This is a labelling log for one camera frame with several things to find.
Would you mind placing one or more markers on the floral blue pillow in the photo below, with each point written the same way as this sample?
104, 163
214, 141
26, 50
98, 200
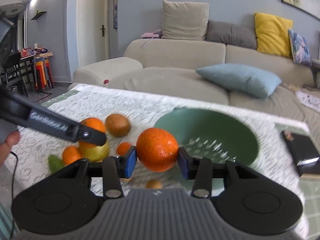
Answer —
299, 49

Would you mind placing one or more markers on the large orange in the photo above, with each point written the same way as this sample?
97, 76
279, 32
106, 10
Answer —
157, 149

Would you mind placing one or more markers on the black notebook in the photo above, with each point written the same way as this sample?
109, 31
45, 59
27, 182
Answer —
304, 154

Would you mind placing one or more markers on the beige sofa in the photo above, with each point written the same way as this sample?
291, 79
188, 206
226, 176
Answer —
168, 67

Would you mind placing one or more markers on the grey back cushion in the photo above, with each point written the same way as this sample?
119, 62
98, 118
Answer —
231, 34

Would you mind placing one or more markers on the pink object on sofa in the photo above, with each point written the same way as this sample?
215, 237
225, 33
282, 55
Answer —
151, 36

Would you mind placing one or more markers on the green fuzzy cucumber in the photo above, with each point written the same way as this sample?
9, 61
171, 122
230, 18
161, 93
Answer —
55, 163

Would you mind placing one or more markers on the small wall picture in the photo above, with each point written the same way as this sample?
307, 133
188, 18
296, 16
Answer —
115, 16

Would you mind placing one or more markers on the person's left hand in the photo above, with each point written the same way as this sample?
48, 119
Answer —
6, 147

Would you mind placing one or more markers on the beige back cushion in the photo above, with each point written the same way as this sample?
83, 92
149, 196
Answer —
185, 20

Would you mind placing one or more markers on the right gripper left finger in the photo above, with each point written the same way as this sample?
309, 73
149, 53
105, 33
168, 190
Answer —
71, 197

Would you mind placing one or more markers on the yellow pillow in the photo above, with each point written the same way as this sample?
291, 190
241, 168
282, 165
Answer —
272, 34

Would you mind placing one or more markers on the light blue pillow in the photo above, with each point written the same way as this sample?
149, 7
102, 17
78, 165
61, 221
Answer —
254, 81

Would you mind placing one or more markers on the small tangerine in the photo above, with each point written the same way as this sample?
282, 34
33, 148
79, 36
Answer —
122, 148
71, 154

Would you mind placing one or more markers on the dining table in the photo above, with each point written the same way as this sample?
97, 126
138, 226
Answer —
36, 56

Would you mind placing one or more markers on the small red ball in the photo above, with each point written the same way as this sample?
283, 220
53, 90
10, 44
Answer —
106, 81

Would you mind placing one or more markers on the white door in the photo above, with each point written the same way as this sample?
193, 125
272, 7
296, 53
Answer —
92, 31

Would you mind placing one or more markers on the green colander bowl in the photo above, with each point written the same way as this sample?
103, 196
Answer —
214, 135

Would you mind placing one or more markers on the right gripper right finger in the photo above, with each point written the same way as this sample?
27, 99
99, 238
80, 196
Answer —
242, 197

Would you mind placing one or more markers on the black dining chair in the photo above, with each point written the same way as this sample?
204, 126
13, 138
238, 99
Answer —
12, 77

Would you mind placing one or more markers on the yellow green apple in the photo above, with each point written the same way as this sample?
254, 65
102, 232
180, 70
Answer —
95, 154

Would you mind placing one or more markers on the brown kiwi fruit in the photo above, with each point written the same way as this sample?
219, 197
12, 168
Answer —
117, 125

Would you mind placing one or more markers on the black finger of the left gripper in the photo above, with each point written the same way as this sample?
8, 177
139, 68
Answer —
16, 110

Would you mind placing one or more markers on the stacked colourful stools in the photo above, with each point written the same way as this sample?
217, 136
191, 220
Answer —
44, 78

